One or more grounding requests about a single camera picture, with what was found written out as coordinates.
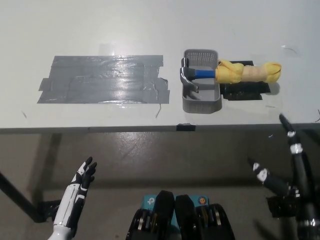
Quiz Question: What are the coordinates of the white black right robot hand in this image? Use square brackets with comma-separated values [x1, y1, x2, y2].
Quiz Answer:
[247, 113, 320, 224]

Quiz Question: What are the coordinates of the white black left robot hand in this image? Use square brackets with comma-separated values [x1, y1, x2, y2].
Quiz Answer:
[53, 156, 98, 230]

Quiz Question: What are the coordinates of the blue hammer with yellow wrap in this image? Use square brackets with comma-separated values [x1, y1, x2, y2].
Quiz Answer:
[179, 57, 283, 94]

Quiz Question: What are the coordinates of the black tape patch on desk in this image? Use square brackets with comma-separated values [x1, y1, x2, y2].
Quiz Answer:
[218, 59, 274, 102]

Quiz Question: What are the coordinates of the black robot torso teal top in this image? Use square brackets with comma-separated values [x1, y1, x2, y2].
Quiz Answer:
[126, 190, 237, 240]

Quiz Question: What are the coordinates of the black metal table leg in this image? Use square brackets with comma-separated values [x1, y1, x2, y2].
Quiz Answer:
[0, 171, 45, 223]

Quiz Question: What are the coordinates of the grey perforated plastic basket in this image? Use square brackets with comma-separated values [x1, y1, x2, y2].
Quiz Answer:
[181, 48, 223, 114]

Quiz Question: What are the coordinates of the grey duct tape patch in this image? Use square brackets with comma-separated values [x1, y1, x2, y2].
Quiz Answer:
[36, 54, 171, 105]

